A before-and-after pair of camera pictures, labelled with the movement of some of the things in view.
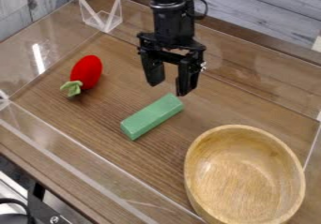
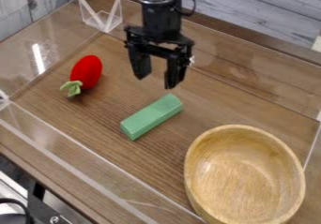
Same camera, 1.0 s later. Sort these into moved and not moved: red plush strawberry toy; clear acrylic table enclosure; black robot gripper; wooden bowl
Moved: black robot gripper
Not moved: wooden bowl; red plush strawberry toy; clear acrylic table enclosure
